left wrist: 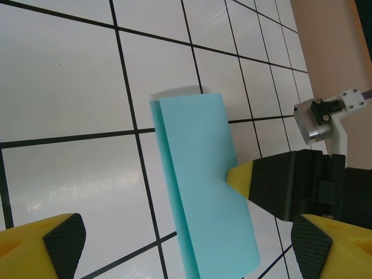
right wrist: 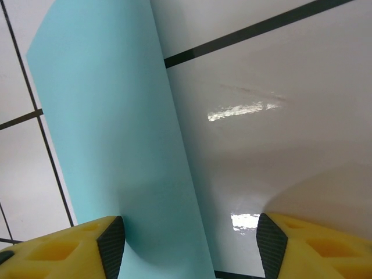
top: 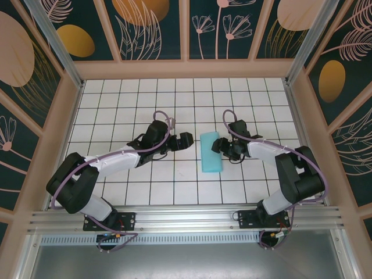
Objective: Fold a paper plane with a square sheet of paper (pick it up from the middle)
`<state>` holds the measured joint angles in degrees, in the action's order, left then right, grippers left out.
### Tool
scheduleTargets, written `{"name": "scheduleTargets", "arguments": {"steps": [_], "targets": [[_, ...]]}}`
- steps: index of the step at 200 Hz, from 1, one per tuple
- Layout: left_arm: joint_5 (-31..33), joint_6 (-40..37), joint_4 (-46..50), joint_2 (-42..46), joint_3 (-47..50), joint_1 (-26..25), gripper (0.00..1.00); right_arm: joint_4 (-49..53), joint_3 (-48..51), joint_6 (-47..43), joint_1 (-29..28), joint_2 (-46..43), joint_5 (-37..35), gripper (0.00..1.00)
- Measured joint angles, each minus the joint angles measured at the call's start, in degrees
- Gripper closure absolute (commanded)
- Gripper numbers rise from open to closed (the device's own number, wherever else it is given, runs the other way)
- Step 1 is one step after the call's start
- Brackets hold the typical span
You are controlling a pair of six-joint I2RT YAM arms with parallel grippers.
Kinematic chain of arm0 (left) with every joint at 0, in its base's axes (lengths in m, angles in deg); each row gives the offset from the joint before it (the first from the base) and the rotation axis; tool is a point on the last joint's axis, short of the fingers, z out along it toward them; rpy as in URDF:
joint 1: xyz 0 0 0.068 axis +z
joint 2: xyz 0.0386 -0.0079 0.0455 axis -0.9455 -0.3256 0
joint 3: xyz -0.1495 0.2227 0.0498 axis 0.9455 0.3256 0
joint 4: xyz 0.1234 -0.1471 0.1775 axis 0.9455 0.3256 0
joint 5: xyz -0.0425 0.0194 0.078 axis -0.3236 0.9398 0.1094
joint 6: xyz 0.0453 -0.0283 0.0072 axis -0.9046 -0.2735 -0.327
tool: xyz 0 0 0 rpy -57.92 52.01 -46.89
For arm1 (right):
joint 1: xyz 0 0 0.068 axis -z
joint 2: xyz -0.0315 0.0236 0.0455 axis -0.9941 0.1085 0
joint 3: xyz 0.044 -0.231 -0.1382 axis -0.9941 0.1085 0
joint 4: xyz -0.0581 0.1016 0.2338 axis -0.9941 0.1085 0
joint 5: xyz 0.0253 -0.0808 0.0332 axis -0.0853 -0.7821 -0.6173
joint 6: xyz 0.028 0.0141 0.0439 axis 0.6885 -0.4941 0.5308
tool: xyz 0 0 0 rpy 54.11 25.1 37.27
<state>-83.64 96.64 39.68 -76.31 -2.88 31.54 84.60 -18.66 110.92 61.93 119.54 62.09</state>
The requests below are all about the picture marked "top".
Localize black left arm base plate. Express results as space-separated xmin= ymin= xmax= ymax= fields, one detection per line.
xmin=83 ymin=212 xmax=137 ymax=232

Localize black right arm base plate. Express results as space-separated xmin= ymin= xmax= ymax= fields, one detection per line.
xmin=238 ymin=209 xmax=290 ymax=230

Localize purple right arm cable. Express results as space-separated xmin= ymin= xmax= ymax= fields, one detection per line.
xmin=222 ymin=109 xmax=329 ymax=251

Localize light blue cloth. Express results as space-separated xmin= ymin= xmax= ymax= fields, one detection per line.
xmin=199 ymin=130 xmax=224 ymax=175

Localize grey metal panel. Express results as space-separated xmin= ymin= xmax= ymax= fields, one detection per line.
xmin=17 ymin=232 xmax=358 ymax=279

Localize slotted grey cable duct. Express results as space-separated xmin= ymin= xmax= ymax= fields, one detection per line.
xmin=40 ymin=234 xmax=262 ymax=245

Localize aluminium corner post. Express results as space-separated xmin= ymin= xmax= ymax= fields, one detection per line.
xmin=284 ymin=0 xmax=341 ymax=85
xmin=23 ymin=0 xmax=85 ymax=89

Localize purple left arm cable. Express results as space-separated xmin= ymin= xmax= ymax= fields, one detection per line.
xmin=49 ymin=110 xmax=175 ymax=253

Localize aluminium mounting rail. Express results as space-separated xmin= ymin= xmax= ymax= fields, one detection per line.
xmin=27 ymin=205 xmax=346 ymax=233

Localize aluminium side rail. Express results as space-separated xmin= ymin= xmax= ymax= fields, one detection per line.
xmin=283 ymin=77 xmax=328 ymax=206

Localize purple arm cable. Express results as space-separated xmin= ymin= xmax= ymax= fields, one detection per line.
xmin=49 ymin=110 xmax=175 ymax=253
xmin=222 ymin=109 xmax=329 ymax=251

